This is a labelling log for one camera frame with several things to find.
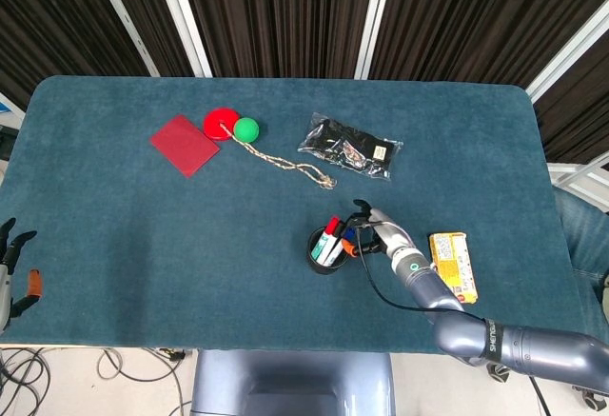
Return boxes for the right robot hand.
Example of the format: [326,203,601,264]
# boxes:
[340,199,413,260]

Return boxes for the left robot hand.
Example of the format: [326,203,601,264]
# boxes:
[0,217,45,331]

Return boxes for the blue cap marker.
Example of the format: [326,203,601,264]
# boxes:
[332,228,356,265]

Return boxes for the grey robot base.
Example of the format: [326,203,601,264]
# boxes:
[189,349,396,416]

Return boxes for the black cap marker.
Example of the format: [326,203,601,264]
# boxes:
[325,223,346,265]

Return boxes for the red cap marker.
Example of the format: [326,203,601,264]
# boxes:
[311,216,342,259]

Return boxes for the black mesh pen cup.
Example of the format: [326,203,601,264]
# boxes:
[306,226,349,275]

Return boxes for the yellow snack package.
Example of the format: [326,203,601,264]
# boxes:
[428,231,479,304]

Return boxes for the plastic bag with black item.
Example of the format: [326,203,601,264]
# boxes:
[297,111,404,180]

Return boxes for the green ball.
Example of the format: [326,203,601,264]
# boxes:
[232,117,261,144]

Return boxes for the teal table cloth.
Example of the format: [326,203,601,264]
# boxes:
[0,75,577,355]

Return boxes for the person leg in blue jeans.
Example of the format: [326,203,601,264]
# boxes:
[554,187,609,341]

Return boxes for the red round disc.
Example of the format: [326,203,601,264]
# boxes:
[203,107,243,142]

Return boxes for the red rectangular card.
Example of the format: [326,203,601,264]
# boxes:
[149,113,222,179]

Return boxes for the dark brown pleated curtain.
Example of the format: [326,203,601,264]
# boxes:
[0,0,609,165]

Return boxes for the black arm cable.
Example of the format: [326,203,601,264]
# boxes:
[354,218,486,325]

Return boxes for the black floor cable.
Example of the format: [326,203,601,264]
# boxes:
[0,347,53,416]

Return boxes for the beige braided rope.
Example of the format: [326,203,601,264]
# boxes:
[219,123,337,189]

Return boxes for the grey floor cable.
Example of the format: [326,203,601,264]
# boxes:
[97,347,191,416]

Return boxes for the white metal frame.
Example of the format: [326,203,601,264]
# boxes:
[546,158,609,198]

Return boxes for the wide white frame post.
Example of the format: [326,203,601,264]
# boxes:
[150,0,213,78]

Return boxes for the thin white frame post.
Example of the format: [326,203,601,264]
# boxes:
[88,0,161,77]

